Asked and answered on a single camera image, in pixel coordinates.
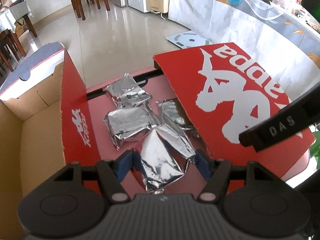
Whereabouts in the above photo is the silver foil packet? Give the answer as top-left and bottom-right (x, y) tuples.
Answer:
(103, 104), (160, 150)
(132, 124), (196, 194)
(103, 73), (152, 108)

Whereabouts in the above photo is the brown cardboard shoe box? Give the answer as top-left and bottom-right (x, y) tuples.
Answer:
(1, 48), (100, 239)

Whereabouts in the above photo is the red Kappa box lid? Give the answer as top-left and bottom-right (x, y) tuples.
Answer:
(153, 43), (315, 180)

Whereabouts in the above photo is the table with white cloth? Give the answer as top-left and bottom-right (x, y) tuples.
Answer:
(1, 1), (37, 37)

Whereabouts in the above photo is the rolled grey blue mat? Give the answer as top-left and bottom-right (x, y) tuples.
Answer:
(1, 42), (65, 94)

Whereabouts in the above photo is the right crumpled foil packet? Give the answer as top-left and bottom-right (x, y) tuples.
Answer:
(156, 98), (200, 138)

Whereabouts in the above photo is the marble patterned table cloth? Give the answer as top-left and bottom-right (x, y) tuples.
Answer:
(169, 0), (319, 99)

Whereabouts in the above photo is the white bathroom scale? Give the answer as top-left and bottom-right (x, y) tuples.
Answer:
(166, 30), (213, 49)

